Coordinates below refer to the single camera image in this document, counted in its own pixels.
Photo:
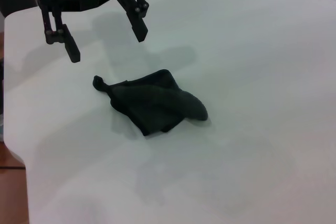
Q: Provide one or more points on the dark blue rag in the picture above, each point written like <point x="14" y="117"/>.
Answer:
<point x="157" y="103"/>

